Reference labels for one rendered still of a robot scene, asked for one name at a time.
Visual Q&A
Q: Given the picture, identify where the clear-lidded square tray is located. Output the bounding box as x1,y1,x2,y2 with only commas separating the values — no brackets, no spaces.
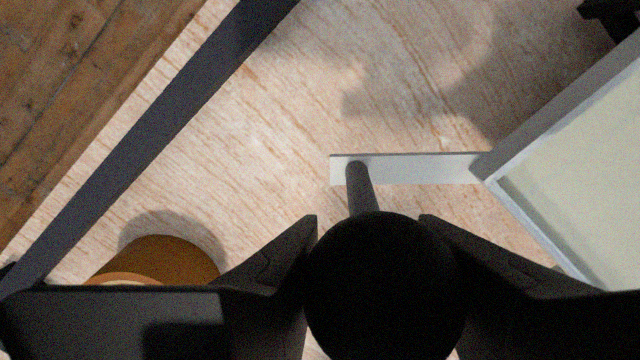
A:
301,0,640,360

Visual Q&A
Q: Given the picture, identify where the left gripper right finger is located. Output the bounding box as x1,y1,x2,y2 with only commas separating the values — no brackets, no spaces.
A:
418,214,640,360

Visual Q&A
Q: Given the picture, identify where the brown tape roll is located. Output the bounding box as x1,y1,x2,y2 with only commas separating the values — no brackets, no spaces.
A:
83,234,221,285

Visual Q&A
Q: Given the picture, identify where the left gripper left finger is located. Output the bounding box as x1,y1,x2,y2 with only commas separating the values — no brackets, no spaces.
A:
0,214,318,360

